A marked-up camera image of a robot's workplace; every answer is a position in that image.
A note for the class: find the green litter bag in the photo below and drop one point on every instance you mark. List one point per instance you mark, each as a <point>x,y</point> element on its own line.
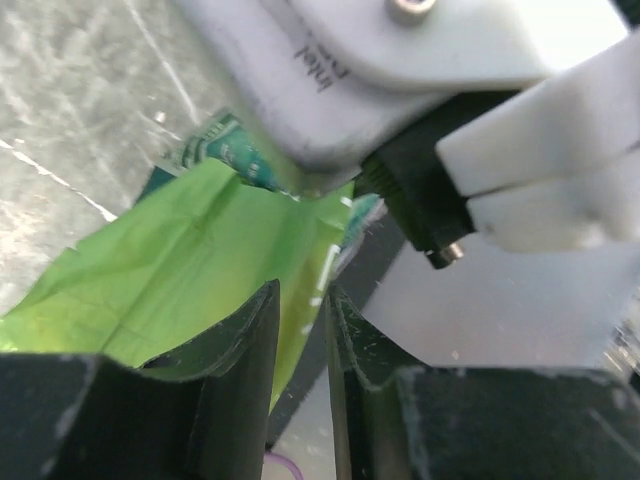
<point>212,225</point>

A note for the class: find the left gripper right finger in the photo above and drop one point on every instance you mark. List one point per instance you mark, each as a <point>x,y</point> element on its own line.
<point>395,417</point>

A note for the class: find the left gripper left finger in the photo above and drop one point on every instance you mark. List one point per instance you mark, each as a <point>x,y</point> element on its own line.
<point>198,411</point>

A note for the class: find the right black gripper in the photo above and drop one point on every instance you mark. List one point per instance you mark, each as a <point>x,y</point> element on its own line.
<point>407,173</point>

